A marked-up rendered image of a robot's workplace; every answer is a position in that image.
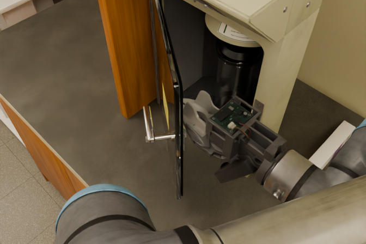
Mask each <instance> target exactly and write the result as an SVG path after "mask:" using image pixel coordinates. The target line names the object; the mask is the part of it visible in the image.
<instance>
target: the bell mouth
mask: <svg viewBox="0 0 366 244"><path fill-rule="evenodd" d="M205 23H206V25H207V27H208V29H209V30H210V32H211V33H212V34H213V35H215V36H216V37H218V38H219V39H221V40H223V41H225V42H227V43H229V44H232V45H236V46H242V47H261V45H260V44H259V43H257V42H256V41H254V40H253V39H251V38H249V37H247V36H245V35H244V34H242V33H240V32H238V31H237V30H235V29H233V28H231V27H229V26H228V25H226V24H225V23H223V22H221V21H219V20H218V19H216V18H214V17H212V16H210V15H209V14H207V13H206V14H205Z"/></svg>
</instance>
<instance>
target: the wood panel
mask: <svg viewBox="0 0 366 244"><path fill-rule="evenodd" d="M98 2H99V7H100V12H101V17H102V23H103V28H104V31H105V37H106V41H107V47H108V52H109V57H110V61H111V66H112V71H113V76H114V81H115V87H116V90H117V95H118V100H119V106H120V111H121V114H122V115H123V116H124V117H125V118H126V119H129V118H130V117H132V116H133V115H134V114H136V113H137V112H138V111H140V110H141V109H142V108H143V106H146V105H148V104H149V103H151V102H152V101H153V100H154V99H156V98H157V93H156V80H155V67H154V53H153V40H152V32H151V19H150V7H149V0H98Z"/></svg>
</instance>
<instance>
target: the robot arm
mask: <svg viewBox="0 0 366 244"><path fill-rule="evenodd" d="M241 102H242V103H243V104H245V105H246V106H248V107H249V108H251V109H252V110H253V112H252V113H251V112H249V111H248V110H246V109H245V108H243V107H242V106H240V103H241ZM200 117H201V118H203V119H204V120H205V121H206V122H205V121H203V120H201V119H200ZM260 117H261V112H260V111H259V110H257V109H256V108H254V107H253V106H251V105H250V104H248V103H247V102H245V101H244V100H243V99H241V98H239V97H238V96H235V99H234V101H233V100H230V101H229V102H227V103H226V104H225V105H224V106H223V107H222V108H220V109H219V108H217V107H216V106H215V105H214V104H213V103H212V100H211V97H210V95H209V94H208V93H207V92H206V91H204V90H201V91H200V92H199V94H198V96H197V98H196V100H192V99H184V98H183V125H184V127H185V129H186V131H187V133H188V135H189V137H190V139H191V141H192V142H193V144H194V145H195V146H196V147H197V148H198V149H199V150H201V151H203V152H205V153H206V154H208V156H209V157H212V156H214V157H216V158H218V159H220V160H221V162H223V163H222V164H221V166H220V169H219V170H218V171H217V172H215V177H216V178H217V180H218V181H219V182H220V183H221V184H224V183H226V182H230V181H233V180H235V179H238V178H241V177H244V176H247V175H250V174H253V173H255V172H256V171H257V170H258V171H257V173H256V175H255V178H254V180H255V181H257V182H258V183H259V184H261V185H263V186H264V189H265V190H267V191H268V192H270V193H271V194H272V196H273V198H274V199H278V200H280V201H281V202H282V204H279V205H276V206H273V207H271V208H268V209H265V210H262V211H259V212H256V213H253V214H251V215H248V216H245V217H241V218H239V219H236V220H233V221H230V222H227V223H225V224H221V225H218V226H216V227H213V228H210V229H207V230H200V229H198V228H196V227H194V226H192V225H190V224H188V225H185V226H182V227H179V228H176V229H173V230H169V231H156V229H155V227H154V225H153V223H152V221H151V219H150V215H149V212H148V209H147V207H146V206H145V205H144V203H143V202H142V201H141V200H140V199H138V198H137V196H136V195H135V194H133V193H132V192H131V191H129V190H128V189H126V188H124V187H121V186H118V185H114V184H97V185H92V186H89V187H86V188H84V189H82V190H80V191H79V192H77V193H76V194H74V195H73V196H72V197H71V198H70V199H69V200H68V201H67V202H66V203H65V205H64V206H63V208H62V210H61V212H60V214H59V215H58V218H57V221H56V227H55V231H56V239H55V242H54V244H366V118H365V119H364V120H363V122H362V123H361V124H360V126H358V127H356V128H355V129H354V131H353V132H352V135H351V137H350V138H349V139H348V141H347V142H346V143H345V144H344V146H343V147H342V148H341V150H340V151H339V152H338V154H337V155H336V157H335V158H334V159H333V161H332V162H331V163H330V165H329V166H328V167H327V168H326V170H325V171H323V170H322V169H320V168H319V167H317V166H316V165H315V164H313V163H312V162H310V161H309V160H308V159H306V158H305V157H303V156H302V155H300V154H299V153H298V152H296V151H295V150H289V148H287V147H286V146H285V145H286V142H287V140H286V139H284V138H283V137H281V136H280V135H279V134H277V133H275V132H274V131H272V130H271V129H269V128H268V127H267V126H265V125H264V124H262V123H261V122H260V121H259V120H260Z"/></svg>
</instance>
